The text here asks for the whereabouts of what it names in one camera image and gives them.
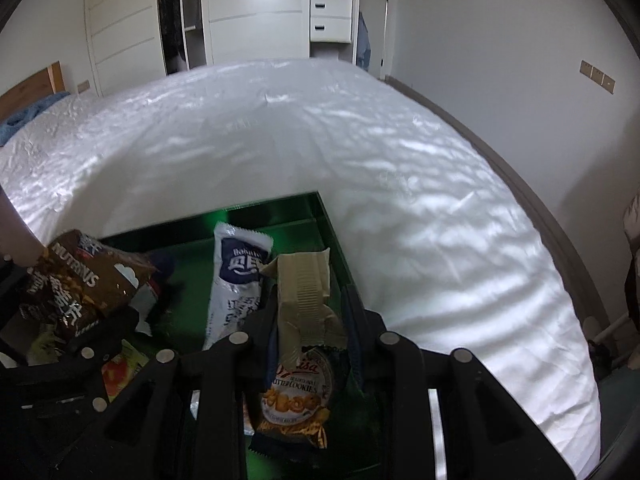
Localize green shallow box tray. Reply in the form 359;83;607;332
97;190;383;480

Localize white wardrobe drawer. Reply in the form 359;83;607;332
310;0;354;17
310;16;353;44

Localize blue cloth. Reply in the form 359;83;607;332
0;91;71;147

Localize dark gold cookie packet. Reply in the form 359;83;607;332
248;345;347;458

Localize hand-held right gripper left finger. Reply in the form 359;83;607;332
90;285;282;480

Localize blue hanging garment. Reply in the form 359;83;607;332
357;12;374;72

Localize beige cloth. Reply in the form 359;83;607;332
622;195;640;257

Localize gold wall switch panel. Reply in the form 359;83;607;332
580;60;617;95

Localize wooden headboard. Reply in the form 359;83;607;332
0;60;68;123

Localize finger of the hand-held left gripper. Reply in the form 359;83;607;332
0;255;36;318
0;305;143;413

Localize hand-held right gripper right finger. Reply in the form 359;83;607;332
341;284;576;480

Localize white quilted bed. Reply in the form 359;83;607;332
0;57;618;477

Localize white wardrobe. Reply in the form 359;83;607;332
82;0;363;98

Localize brown snack packet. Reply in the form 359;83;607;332
20;229;158;343

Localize white blue long packet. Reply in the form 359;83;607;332
202;222;273;351

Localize dark hanging clothes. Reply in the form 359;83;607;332
157;0;184;75

